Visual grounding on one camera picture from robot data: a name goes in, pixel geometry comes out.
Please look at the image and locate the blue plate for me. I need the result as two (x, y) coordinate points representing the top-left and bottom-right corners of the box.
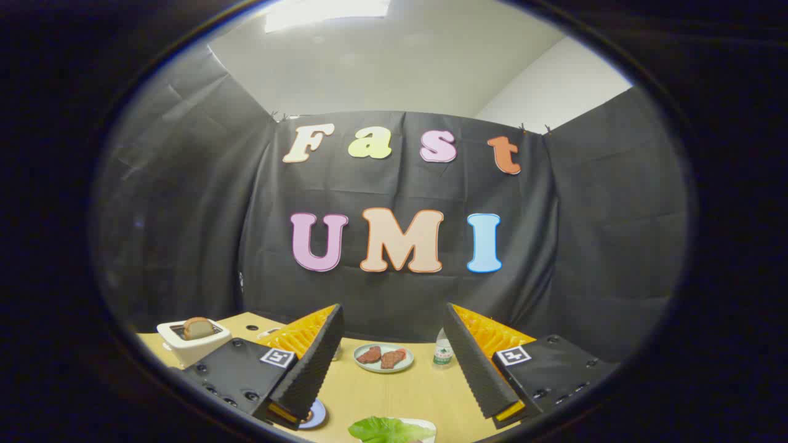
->
(299, 398), (327, 429)

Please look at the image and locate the pale green plate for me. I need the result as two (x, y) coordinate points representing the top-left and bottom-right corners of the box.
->
(353, 343), (414, 374)

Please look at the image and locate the green lettuce leaf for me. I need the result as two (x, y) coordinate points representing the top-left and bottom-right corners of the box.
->
(348, 416), (436, 443)

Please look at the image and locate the white plate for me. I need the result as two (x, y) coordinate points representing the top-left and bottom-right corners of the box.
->
(394, 418), (438, 443)

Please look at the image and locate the ceiling light panel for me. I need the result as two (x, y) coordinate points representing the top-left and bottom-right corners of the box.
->
(265, 0), (392, 33)

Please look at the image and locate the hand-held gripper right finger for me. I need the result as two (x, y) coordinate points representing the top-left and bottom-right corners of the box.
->
(443, 303), (619, 429)

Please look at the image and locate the black backdrop cloth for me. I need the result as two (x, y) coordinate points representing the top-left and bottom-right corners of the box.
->
(92, 46), (690, 364)

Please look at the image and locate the plain toast bread slice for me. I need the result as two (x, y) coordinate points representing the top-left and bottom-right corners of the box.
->
(182, 317), (215, 340)

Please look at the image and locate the clear water bottle green label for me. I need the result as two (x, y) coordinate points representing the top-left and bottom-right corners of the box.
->
(433, 328), (454, 366)

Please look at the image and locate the white toaster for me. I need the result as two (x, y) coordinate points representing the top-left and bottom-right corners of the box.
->
(156, 318), (232, 370)

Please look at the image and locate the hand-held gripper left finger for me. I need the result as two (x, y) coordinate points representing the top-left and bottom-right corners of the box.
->
(169, 303), (345, 431)

